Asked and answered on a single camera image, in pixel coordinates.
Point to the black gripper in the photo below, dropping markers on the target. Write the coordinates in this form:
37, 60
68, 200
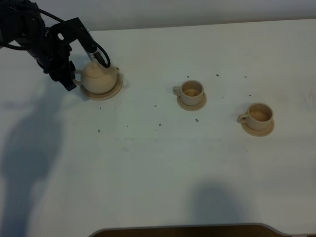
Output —
53, 57

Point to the beige teapot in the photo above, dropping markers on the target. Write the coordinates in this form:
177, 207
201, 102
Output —
97, 79

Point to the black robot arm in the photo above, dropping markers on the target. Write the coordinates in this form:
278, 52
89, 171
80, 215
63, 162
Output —
22, 28

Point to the beige teapot saucer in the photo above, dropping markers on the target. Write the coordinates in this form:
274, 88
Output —
107, 95

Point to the beige middle saucer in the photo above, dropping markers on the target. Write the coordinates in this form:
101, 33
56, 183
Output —
194, 107

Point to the beige middle teacup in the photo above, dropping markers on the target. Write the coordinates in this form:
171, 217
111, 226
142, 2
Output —
190, 93

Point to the beige teacup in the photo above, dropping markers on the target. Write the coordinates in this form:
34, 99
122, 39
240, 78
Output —
259, 116
190, 93

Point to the beige right teacup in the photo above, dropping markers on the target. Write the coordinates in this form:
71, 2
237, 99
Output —
259, 116

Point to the beige right saucer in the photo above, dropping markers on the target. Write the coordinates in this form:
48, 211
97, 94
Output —
259, 133

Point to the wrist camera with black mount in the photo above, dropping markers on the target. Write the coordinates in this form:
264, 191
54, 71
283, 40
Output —
73, 30

